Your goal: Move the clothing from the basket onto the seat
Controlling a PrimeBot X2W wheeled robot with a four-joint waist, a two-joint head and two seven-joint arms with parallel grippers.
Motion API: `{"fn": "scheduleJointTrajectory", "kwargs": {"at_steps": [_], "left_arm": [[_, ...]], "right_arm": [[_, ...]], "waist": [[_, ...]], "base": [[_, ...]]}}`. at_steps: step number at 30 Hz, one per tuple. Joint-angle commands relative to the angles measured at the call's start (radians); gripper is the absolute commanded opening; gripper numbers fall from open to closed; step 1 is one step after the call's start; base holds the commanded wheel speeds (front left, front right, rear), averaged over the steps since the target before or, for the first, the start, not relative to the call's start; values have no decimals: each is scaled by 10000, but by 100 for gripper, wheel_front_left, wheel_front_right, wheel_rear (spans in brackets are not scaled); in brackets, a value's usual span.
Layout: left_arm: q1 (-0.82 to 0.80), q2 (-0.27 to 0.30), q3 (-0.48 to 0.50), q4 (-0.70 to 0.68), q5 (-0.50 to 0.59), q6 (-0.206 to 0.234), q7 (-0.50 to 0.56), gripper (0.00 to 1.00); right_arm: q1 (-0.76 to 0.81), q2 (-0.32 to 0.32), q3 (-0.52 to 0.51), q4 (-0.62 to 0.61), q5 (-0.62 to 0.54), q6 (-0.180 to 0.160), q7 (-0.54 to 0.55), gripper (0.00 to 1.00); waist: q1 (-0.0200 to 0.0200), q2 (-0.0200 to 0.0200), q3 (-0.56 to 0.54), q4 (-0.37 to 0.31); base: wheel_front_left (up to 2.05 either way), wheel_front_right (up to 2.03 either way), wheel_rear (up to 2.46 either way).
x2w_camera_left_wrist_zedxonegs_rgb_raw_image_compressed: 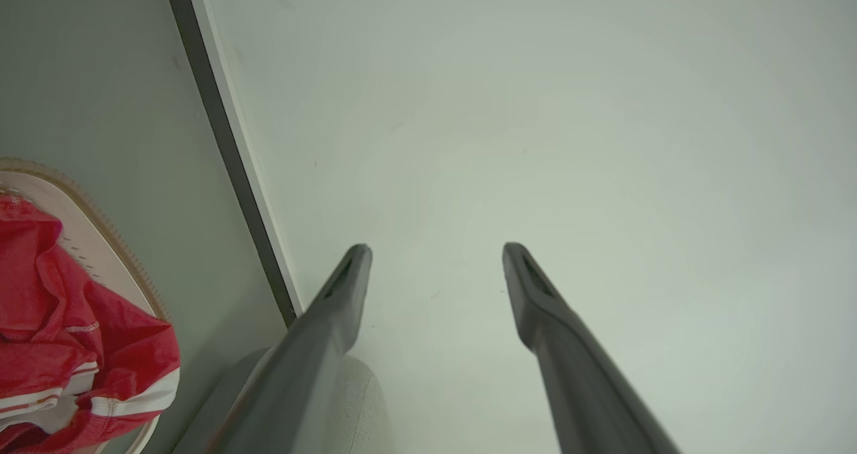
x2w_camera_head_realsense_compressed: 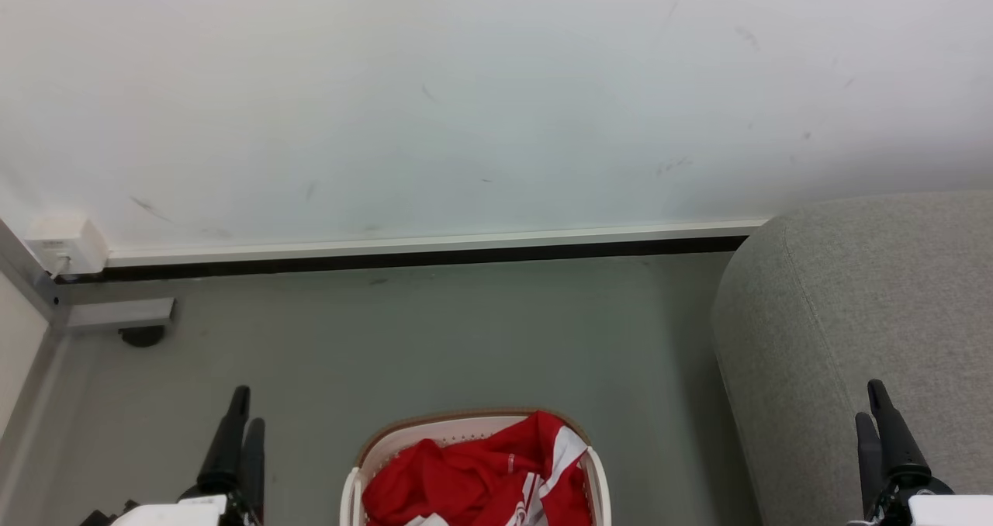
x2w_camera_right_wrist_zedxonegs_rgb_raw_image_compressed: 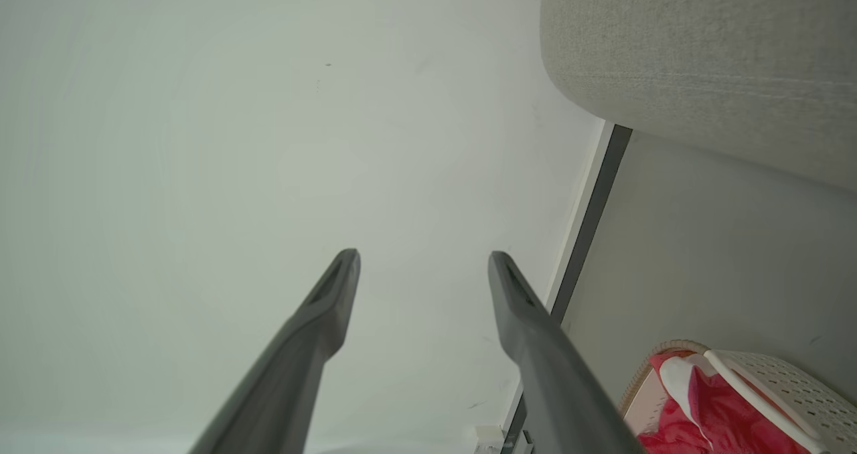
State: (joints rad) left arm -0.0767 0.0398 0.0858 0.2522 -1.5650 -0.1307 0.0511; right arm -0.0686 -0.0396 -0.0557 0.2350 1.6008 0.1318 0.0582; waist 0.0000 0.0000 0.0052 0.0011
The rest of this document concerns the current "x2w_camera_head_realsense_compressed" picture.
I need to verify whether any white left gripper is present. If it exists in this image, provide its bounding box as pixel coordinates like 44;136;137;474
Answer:
111;385;266;526

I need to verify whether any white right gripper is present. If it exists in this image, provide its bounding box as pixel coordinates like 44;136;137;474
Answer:
846;379;993;526

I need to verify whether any red and white garment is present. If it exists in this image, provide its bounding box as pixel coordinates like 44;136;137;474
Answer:
362;410;595;526

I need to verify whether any grey fabric sofa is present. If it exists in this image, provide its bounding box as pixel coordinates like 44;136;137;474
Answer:
710;191;993;526

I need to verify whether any black caster wheel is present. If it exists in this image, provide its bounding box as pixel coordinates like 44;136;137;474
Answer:
119;325;166;348

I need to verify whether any white and black baseboard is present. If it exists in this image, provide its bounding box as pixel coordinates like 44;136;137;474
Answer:
53;217;770;284

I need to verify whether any white laundry basket brown rim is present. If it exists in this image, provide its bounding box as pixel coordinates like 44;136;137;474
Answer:
340;407;613;526

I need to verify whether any grey aluminium frame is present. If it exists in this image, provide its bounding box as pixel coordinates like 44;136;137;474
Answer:
0;220;176;334

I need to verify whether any white wall socket box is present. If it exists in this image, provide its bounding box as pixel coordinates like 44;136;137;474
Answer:
23;215;110;278

